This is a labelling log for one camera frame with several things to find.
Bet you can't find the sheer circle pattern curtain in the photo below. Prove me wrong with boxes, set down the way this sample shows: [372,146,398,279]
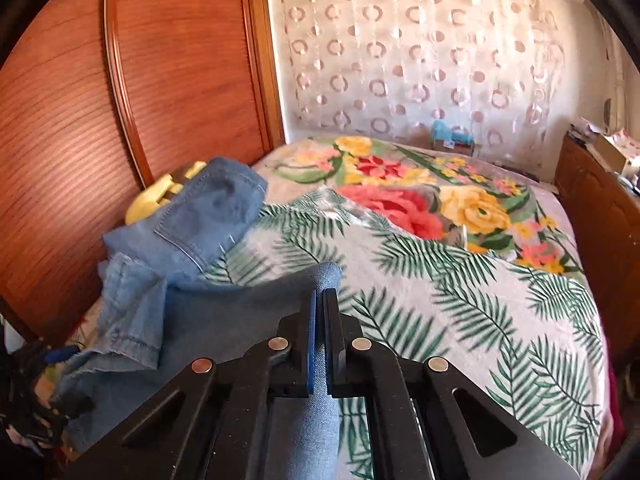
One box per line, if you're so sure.
[272,0,567,162]

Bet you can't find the small cardboard box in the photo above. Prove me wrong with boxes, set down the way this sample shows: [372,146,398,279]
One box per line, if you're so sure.
[432,137,477,157]

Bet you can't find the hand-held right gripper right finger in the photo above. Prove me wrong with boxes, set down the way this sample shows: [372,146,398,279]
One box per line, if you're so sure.
[323,288,582,480]

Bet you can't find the wooden headboard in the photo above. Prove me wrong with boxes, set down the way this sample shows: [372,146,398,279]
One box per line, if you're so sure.
[0,0,287,347]

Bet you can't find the open cardboard box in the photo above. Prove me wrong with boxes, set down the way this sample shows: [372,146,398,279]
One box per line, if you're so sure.
[590,131,640,174]

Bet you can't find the wooden cabinet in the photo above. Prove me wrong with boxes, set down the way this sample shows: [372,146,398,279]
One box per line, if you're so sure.
[554,135,640,363]

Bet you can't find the blue denim pants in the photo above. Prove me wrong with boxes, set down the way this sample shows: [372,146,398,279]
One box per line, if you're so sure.
[55,156,346,480]

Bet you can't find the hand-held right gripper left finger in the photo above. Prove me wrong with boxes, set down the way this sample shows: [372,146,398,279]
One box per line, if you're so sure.
[65,290,318,480]

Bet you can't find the leaf print bedsheet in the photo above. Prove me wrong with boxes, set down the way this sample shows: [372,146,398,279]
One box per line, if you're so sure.
[200,200,612,480]

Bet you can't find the floral blanket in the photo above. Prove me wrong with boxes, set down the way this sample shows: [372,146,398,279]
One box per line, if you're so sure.
[252,135,587,277]

